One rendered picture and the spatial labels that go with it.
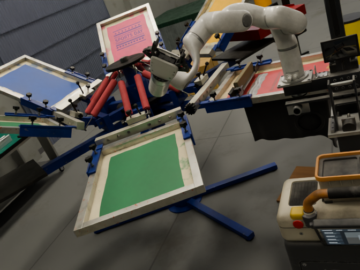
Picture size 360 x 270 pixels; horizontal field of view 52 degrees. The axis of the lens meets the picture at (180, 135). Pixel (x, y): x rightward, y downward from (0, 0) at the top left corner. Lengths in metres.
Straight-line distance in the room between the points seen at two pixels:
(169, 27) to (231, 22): 6.66
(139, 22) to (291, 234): 2.95
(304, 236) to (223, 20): 0.85
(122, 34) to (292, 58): 2.38
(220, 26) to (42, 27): 5.46
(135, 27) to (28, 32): 2.93
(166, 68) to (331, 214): 0.74
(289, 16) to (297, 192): 0.72
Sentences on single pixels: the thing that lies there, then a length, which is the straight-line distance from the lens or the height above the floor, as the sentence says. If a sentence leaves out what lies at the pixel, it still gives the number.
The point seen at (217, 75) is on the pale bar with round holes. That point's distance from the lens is 2.66.
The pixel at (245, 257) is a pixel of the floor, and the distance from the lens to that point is 2.61.
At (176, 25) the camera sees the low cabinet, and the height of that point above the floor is 0.70.
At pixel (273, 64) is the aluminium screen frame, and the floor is 0.98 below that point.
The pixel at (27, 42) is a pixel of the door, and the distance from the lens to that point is 6.44.
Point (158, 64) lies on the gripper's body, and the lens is 1.28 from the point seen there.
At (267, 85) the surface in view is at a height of 0.96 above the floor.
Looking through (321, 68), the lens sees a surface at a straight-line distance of 2.47.
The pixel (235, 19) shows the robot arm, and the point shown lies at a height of 1.54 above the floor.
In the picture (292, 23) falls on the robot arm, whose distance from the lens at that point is 1.70.
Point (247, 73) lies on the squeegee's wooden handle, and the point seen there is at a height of 1.03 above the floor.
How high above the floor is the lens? 1.80
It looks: 23 degrees down
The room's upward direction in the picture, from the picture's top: 22 degrees counter-clockwise
